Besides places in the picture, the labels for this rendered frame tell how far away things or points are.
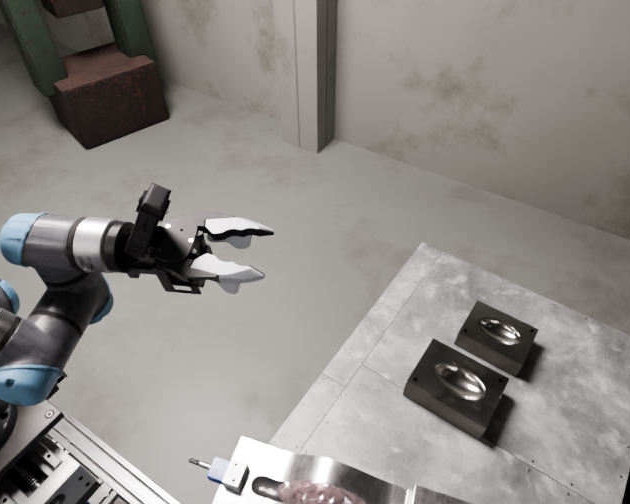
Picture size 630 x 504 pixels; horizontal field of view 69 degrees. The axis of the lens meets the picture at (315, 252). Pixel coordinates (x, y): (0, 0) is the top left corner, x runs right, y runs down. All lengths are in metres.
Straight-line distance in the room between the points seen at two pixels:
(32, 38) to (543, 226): 3.28
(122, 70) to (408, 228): 2.21
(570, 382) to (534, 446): 0.21
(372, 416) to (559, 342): 0.57
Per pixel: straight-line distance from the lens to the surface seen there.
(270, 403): 2.10
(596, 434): 1.34
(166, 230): 0.64
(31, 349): 0.71
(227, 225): 0.63
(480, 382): 1.22
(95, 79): 3.59
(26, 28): 3.54
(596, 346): 1.49
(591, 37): 2.68
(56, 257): 0.70
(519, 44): 2.74
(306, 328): 2.28
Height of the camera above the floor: 1.89
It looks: 47 degrees down
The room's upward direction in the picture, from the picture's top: 1 degrees counter-clockwise
